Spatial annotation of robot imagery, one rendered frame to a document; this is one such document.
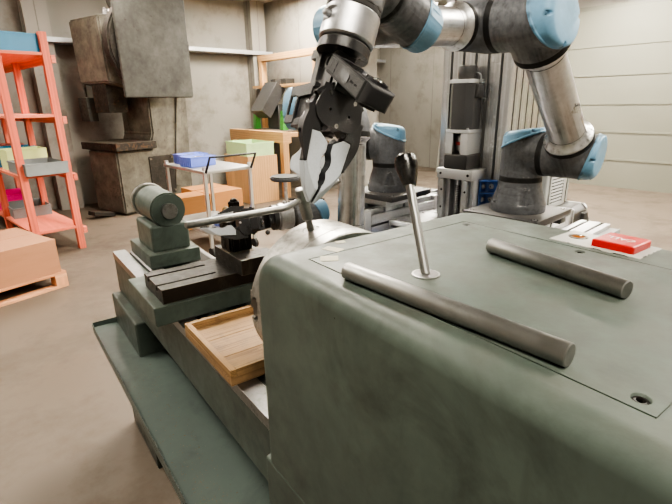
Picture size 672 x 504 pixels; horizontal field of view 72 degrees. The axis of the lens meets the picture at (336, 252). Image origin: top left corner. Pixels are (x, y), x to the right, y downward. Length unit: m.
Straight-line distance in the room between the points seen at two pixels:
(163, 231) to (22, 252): 2.58
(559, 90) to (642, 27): 8.08
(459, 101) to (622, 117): 7.70
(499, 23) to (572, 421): 0.84
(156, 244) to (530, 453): 1.69
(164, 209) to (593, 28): 8.40
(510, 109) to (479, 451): 1.29
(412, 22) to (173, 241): 1.44
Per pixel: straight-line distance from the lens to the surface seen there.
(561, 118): 1.23
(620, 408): 0.41
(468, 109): 1.58
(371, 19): 0.67
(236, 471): 1.39
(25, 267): 4.46
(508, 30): 1.07
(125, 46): 6.78
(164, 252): 1.94
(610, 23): 9.39
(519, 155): 1.38
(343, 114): 0.63
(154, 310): 1.42
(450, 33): 1.04
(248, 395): 1.08
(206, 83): 9.03
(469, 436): 0.46
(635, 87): 9.18
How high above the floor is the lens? 1.47
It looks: 18 degrees down
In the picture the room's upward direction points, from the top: 1 degrees counter-clockwise
